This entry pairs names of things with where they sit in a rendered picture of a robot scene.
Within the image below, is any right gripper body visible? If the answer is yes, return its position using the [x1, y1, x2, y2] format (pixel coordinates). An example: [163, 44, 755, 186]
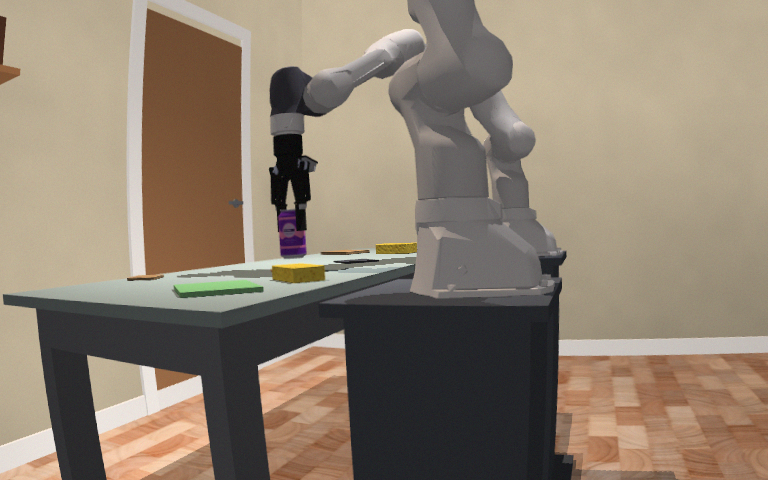
[273, 134, 303, 177]

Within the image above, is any yellow sponge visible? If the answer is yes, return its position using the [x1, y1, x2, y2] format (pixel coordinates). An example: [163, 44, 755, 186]
[376, 243, 417, 254]
[272, 263, 325, 283]

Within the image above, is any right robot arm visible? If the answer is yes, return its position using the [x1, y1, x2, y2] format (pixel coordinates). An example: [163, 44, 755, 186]
[270, 29, 563, 256]

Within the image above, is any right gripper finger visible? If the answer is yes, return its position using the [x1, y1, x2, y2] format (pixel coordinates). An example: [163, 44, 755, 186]
[269, 163, 290, 232]
[285, 159, 311, 231]

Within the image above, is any purple drink can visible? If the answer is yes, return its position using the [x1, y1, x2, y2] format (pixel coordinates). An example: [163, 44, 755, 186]
[278, 209, 306, 259]

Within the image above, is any green flat square pad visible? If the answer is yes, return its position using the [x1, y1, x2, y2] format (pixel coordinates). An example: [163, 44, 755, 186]
[174, 280, 264, 298]

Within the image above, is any tan flat rectangular board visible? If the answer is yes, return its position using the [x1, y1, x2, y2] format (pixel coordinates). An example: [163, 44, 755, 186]
[321, 250, 370, 255]

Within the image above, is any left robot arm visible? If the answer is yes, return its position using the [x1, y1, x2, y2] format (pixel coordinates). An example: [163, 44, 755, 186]
[388, 0, 555, 298]

